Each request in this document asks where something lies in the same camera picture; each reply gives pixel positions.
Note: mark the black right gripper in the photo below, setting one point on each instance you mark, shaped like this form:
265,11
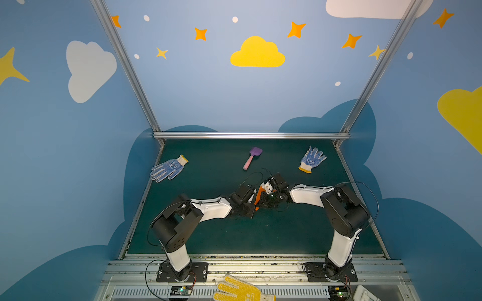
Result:
274,195

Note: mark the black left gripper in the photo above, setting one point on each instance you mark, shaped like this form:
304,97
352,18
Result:
248,201

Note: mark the orange square paper sheet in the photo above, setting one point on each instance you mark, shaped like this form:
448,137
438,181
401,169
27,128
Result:
258,197

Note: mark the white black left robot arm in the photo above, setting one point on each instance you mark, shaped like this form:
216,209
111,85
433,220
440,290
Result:
175,225

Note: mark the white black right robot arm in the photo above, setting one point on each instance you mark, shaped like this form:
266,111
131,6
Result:
345,211

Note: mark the blue dotted glove right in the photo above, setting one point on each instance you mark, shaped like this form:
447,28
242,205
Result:
312,159

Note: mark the blue dotted glove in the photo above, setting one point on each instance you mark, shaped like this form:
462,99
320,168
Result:
312,159
168,170

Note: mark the purple pink toy spatula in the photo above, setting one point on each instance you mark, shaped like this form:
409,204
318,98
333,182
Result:
254,152

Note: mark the yellow dotted glove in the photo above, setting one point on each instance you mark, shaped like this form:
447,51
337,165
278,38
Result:
234,289

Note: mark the blue dotted glove left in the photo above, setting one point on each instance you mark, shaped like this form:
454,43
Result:
168,170

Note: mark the left green circuit board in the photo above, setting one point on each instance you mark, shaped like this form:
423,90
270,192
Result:
180,291

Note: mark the green circuit board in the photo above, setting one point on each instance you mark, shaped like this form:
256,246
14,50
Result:
180,291
339,293

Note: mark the right green circuit board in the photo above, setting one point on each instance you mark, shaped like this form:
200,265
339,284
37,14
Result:
339,293

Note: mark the white object bottom right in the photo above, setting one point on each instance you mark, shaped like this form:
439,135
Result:
363,294

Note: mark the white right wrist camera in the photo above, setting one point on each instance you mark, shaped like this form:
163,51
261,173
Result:
267,187

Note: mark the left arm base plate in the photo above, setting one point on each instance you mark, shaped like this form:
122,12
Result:
192,272

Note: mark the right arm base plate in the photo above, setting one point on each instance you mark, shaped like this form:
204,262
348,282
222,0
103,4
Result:
327,272

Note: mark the horizontal aluminium frame rail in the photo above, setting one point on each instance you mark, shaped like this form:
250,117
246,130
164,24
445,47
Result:
251,135

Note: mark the aluminium front rail base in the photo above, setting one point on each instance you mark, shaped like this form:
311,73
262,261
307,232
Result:
134,278

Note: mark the left aluminium frame post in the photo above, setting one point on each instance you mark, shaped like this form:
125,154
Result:
104,16

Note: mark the aluminium frame post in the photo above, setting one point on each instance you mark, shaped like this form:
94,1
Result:
104,16
414,10

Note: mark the right aluminium frame post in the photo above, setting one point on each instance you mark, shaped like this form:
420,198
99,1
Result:
414,10

